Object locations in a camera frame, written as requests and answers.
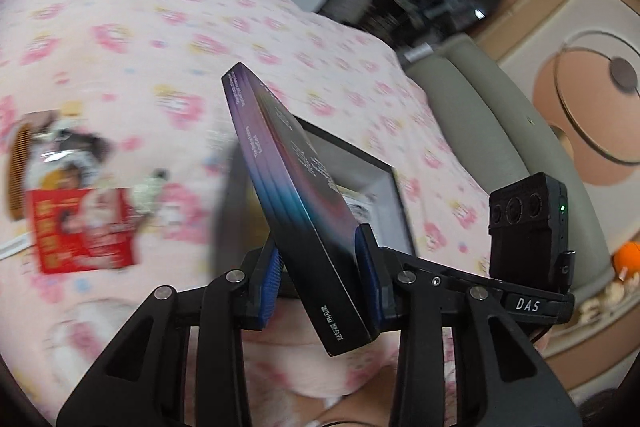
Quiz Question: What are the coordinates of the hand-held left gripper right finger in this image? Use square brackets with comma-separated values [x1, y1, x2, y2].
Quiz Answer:
[355, 224, 585, 427]

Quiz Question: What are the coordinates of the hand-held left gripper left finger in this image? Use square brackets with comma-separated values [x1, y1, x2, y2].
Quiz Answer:
[56, 247, 283, 427]

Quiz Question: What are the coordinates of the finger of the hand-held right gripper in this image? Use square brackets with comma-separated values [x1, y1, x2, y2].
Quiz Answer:
[381, 247, 574, 329]

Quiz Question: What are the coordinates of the black storage box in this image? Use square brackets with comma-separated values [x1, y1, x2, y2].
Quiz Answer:
[212, 114, 417, 303]

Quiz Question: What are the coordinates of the purple gradient box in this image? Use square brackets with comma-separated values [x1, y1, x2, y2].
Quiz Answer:
[221, 63, 386, 358]

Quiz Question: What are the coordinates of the red snack packet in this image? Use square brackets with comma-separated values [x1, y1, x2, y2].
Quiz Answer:
[24, 117, 140, 276]

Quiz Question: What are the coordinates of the cream toy figure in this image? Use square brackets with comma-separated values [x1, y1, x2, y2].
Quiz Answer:
[575, 274, 640, 326]

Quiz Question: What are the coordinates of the orange ball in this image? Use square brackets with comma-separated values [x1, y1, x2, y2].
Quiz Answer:
[612, 242, 640, 276]

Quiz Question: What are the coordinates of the grey padded headboard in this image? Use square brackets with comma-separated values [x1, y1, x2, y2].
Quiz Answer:
[405, 34, 617, 289]

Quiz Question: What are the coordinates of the small pale green packet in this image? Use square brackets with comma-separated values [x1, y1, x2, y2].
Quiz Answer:
[130, 169, 168, 215]

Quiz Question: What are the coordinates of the pink cartoon printed blanket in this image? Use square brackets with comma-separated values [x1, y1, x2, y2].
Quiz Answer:
[0, 0, 501, 427]

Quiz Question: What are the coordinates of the brown wooden comb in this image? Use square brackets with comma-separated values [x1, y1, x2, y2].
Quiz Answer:
[6, 124, 35, 220]

